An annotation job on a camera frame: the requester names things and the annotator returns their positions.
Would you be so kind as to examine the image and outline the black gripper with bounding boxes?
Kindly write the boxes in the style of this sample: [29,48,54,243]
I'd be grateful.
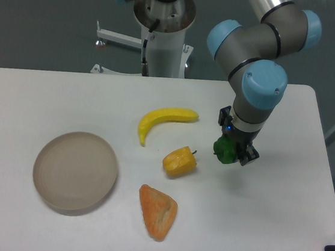
[222,126,259,166]

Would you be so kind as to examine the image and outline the green toy pepper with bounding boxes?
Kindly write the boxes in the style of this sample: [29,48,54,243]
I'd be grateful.
[213,135,237,164]

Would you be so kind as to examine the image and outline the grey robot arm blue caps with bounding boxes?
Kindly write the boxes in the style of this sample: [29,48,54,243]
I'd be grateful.
[116,0,322,165]

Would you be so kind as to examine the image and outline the yellow toy bell pepper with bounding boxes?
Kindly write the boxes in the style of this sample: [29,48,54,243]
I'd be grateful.
[162,146,197,177]

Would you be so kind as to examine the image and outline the yellow toy banana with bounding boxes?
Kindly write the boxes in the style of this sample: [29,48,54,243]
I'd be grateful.
[137,107,199,146]

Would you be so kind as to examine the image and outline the orange toy bread slice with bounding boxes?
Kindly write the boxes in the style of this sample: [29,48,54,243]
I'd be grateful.
[139,184,178,241]

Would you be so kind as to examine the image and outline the beige round plate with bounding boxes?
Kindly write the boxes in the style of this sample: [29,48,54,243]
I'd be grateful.
[32,131,118,216]

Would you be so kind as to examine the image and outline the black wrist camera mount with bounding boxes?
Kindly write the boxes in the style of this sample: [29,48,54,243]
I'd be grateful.
[218,106,233,129]

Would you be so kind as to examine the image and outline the black cable on pedestal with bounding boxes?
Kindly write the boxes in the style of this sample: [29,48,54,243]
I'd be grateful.
[139,17,161,78]

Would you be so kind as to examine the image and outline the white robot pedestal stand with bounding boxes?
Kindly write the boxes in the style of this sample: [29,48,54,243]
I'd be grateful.
[96,0,196,79]

